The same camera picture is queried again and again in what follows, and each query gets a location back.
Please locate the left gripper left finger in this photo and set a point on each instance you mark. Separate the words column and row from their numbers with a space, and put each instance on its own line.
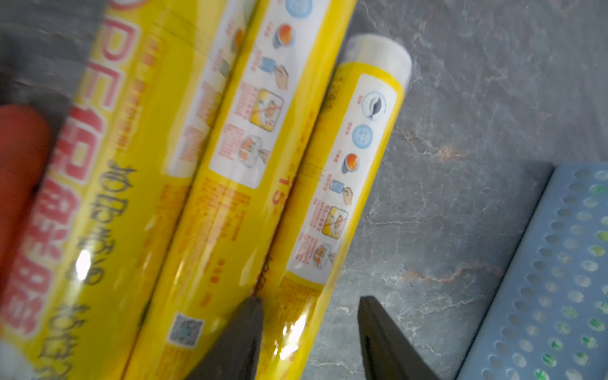
column 235, row 354

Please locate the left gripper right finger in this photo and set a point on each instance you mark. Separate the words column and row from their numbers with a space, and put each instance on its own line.
column 386, row 352

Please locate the yellow wrap roll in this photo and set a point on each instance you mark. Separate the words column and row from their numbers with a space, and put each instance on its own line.
column 242, row 184
column 116, row 184
column 327, row 200

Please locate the light blue plastic basket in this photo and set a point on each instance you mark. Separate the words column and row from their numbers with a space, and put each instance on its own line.
column 548, row 319

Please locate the red orange work glove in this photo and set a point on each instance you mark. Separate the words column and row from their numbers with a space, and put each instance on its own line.
column 26, row 142

